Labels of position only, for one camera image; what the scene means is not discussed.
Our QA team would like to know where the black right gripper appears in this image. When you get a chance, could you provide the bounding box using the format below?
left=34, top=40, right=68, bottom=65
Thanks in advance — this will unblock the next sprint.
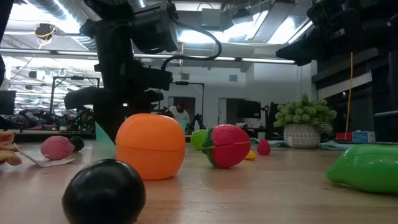
left=275, top=0, right=374, bottom=67

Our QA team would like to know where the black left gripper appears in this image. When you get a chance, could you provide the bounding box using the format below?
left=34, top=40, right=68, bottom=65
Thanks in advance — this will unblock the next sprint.
left=63, top=58, right=174, bottom=142

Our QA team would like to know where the small black toy blackberry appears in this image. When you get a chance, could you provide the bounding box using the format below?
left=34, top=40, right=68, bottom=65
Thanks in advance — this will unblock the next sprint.
left=68, top=136, right=85, bottom=153

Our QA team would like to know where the pink toy raspberry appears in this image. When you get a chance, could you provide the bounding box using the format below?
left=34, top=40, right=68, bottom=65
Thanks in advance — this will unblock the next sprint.
left=40, top=136, right=76, bottom=161

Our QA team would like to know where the round green toy fruit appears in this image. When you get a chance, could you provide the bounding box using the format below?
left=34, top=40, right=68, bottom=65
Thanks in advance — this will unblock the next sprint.
left=190, top=129, right=210, bottom=151

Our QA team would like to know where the small red toy raspberry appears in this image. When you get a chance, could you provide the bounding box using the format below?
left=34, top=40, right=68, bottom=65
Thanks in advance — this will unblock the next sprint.
left=256, top=138, right=271, bottom=156

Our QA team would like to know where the person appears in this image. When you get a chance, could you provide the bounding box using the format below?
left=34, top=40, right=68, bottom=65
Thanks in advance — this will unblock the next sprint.
left=167, top=99, right=191, bottom=124
left=76, top=105, right=94, bottom=131

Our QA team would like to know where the smooth orange toy orange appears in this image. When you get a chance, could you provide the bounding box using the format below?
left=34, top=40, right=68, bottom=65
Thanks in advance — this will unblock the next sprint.
left=115, top=113, right=187, bottom=181

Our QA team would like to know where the long ceiling light bar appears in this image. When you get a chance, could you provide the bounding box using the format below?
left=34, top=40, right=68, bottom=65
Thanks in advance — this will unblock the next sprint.
left=133, top=53, right=296, bottom=65

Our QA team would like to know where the green plant in white pot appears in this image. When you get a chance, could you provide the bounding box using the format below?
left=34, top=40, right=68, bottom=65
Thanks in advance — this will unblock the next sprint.
left=273, top=93, right=338, bottom=149

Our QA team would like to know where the black office chair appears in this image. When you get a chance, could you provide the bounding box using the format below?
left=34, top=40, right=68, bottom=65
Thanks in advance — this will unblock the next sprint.
left=266, top=101, right=284, bottom=140

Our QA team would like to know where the dark background table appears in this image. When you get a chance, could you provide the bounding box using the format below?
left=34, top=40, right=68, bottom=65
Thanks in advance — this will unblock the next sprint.
left=12, top=129, right=96, bottom=141

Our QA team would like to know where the glossy black toy fruit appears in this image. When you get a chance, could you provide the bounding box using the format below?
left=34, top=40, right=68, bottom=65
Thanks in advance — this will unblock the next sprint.
left=61, top=158, right=147, bottom=224

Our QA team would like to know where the black computer monitor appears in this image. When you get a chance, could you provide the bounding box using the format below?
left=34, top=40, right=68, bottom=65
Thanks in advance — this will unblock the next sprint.
left=238, top=100, right=262, bottom=119
left=0, top=90, right=17, bottom=116

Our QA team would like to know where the white paper tag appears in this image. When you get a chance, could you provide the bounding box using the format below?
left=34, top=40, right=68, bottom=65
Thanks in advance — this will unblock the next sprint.
left=14, top=143, right=76, bottom=168

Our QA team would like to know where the blue cardboard box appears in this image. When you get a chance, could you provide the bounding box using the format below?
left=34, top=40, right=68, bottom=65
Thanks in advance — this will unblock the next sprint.
left=351, top=130, right=376, bottom=144

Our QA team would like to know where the black ceiling mounted device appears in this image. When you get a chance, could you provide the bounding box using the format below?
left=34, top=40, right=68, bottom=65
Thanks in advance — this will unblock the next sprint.
left=34, top=23, right=57, bottom=41

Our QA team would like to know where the green toy pea pod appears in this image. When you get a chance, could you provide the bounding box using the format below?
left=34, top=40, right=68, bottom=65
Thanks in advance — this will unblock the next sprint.
left=325, top=142, right=398, bottom=194

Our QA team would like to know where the black background gantry frame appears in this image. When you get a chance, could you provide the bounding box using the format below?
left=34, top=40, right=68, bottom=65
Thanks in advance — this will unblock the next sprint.
left=49, top=76, right=101, bottom=125
left=170, top=81, right=206, bottom=130

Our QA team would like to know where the yellow hanging cord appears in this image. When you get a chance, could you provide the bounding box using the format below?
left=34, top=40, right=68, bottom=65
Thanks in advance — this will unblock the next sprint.
left=344, top=51, right=355, bottom=141

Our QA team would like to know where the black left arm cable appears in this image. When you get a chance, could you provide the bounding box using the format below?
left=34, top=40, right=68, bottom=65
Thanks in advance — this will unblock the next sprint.
left=160, top=18, right=223, bottom=71

